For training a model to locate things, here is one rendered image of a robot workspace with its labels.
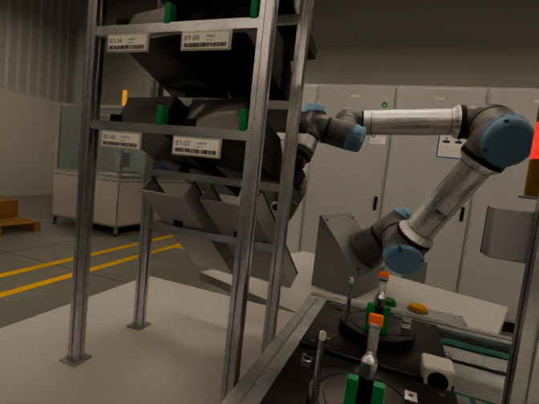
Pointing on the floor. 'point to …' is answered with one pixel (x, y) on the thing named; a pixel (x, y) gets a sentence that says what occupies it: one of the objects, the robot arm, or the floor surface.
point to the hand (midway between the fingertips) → (276, 214)
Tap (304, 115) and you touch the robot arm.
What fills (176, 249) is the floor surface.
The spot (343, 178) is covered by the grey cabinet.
